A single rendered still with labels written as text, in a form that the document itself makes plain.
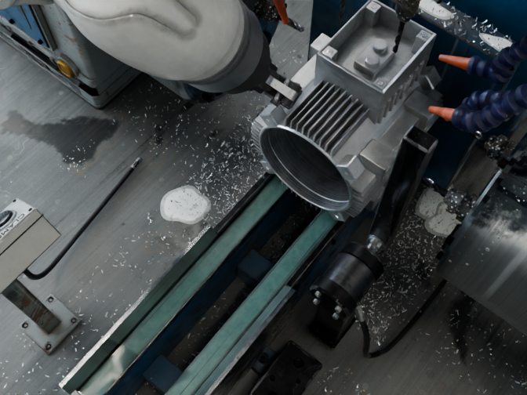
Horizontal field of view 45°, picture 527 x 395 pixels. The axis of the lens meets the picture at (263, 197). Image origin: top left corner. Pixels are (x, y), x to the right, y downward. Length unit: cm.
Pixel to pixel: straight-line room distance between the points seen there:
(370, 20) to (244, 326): 44
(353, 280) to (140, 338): 30
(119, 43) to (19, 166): 76
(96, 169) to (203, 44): 69
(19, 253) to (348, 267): 39
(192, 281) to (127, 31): 52
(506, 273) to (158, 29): 49
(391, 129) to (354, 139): 6
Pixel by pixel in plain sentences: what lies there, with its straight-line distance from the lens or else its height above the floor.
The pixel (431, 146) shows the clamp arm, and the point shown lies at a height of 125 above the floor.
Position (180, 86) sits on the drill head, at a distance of 92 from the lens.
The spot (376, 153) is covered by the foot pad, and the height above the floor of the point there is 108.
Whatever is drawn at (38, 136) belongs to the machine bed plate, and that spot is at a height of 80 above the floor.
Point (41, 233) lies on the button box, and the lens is 81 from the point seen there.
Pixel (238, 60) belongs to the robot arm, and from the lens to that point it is 55.
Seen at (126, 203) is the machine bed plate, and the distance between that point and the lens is 110.
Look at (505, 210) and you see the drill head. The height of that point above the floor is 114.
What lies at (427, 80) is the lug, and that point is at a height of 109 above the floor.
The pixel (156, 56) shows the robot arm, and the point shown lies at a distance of 47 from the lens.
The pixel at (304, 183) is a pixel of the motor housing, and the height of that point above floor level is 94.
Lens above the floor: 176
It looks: 63 degrees down
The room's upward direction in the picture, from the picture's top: straight up
